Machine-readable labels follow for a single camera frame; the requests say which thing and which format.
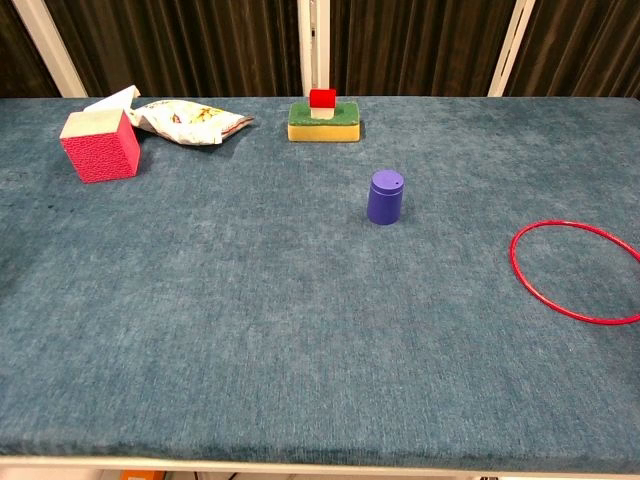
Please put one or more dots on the yellow green sponge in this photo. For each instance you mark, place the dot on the yellow green sponge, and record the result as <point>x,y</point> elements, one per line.
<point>323,129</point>

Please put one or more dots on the white vertical frame post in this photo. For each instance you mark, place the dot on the white vertical frame post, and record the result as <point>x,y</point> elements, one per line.
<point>315,45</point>

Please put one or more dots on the red and white toy block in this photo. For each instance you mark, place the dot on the red and white toy block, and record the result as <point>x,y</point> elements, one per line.
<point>322,101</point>

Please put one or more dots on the white snack bag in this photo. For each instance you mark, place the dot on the white snack bag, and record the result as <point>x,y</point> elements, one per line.
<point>187,121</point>

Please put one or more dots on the purple plastic cup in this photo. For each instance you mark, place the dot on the purple plastic cup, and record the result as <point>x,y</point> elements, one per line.
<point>382,201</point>

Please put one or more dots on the pink tissue box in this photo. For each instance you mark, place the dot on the pink tissue box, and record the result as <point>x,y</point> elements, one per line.
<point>103,152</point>

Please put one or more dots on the dark pleated curtain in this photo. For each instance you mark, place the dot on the dark pleated curtain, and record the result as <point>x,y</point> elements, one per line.
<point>190,45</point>

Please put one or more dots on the white slanted frame bar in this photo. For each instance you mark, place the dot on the white slanted frame bar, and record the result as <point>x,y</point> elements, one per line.
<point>511,47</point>
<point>49,45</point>

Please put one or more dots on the blue table cloth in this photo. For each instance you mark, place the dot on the blue table cloth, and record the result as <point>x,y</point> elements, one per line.
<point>280,300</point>

